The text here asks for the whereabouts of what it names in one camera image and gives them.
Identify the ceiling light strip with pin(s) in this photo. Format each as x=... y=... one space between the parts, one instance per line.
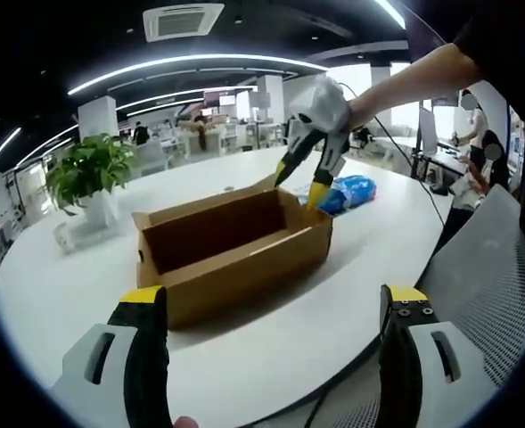
x=391 y=13
x=3 y=147
x=191 y=62
x=177 y=96

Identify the person's black shirt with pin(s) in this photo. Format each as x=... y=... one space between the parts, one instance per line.
x=507 y=35

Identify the computer monitor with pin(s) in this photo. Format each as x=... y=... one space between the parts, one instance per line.
x=428 y=131

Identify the grey mesh office chair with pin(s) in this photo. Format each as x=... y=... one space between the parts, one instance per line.
x=480 y=276

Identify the ceiling air conditioner vent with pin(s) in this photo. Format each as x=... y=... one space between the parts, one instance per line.
x=182 y=22

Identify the person's left hand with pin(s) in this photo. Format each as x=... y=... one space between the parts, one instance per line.
x=186 y=422

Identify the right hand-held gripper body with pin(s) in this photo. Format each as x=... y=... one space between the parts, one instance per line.
x=322 y=104

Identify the blue tissue pack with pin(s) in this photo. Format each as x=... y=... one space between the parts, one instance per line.
x=360 y=189

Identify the wall display screen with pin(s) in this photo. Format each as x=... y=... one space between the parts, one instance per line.
x=219 y=99

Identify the patterned paper cup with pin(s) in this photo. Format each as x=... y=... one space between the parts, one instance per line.
x=68 y=237

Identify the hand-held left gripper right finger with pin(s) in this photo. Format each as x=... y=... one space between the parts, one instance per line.
x=404 y=370

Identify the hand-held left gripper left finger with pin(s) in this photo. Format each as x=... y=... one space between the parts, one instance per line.
x=146 y=356

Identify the white office chair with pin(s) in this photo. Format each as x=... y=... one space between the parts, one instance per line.
x=153 y=156

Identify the green potted plant white pot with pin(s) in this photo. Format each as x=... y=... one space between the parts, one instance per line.
x=92 y=169

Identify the white blue wet wipes pack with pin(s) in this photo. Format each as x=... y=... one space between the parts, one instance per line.
x=335 y=206

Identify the brown cardboard shoe box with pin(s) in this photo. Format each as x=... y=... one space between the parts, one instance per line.
x=244 y=276

